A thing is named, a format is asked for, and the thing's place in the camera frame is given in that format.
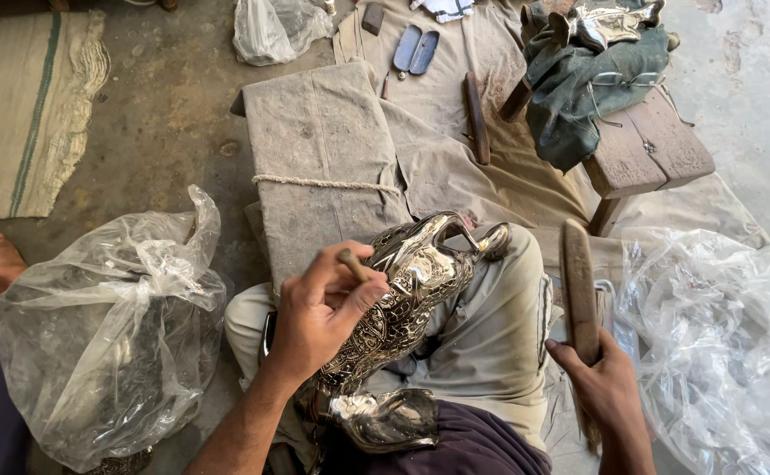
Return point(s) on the person's right hand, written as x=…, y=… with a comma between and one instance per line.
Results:
x=606, y=389

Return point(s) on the person's left hand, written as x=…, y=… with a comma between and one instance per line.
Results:
x=312, y=316

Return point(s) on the small brown chisel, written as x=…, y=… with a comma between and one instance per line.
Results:
x=353, y=264

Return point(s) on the long wooden mallet stick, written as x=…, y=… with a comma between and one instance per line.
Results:
x=580, y=290

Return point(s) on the engraved silver bird figurine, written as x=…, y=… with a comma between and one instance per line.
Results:
x=418, y=277

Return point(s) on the crumpled clear plastic sheet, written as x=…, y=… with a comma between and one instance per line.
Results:
x=721, y=343

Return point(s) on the person's beige trousers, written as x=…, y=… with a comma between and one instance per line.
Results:
x=490, y=330

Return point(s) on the person's dark purple shirt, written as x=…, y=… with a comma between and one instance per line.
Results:
x=464, y=442

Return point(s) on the large clear knotted plastic bag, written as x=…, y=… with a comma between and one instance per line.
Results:
x=108, y=343

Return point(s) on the beige floor cloth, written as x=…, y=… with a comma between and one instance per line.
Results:
x=444, y=152

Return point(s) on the small thin hand tool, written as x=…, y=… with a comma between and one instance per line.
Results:
x=385, y=86

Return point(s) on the engraved metal piece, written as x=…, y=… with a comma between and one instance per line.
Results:
x=118, y=463

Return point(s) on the low wooden stool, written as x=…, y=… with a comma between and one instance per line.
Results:
x=649, y=145

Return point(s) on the dark wooden stick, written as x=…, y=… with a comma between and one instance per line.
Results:
x=477, y=119

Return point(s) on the open grey glasses case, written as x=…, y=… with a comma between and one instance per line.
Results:
x=416, y=49

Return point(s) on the small clear plastic bag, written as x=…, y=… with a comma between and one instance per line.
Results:
x=276, y=30

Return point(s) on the dark green cloth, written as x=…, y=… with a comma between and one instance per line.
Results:
x=566, y=99

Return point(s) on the dark rectangular block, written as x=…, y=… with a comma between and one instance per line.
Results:
x=373, y=18

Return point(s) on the white striped cloth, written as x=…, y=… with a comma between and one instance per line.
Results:
x=443, y=8

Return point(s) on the striped woven mat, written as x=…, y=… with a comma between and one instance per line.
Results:
x=22, y=112

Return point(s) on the shiny plain silver figurine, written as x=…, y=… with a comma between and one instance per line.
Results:
x=599, y=25

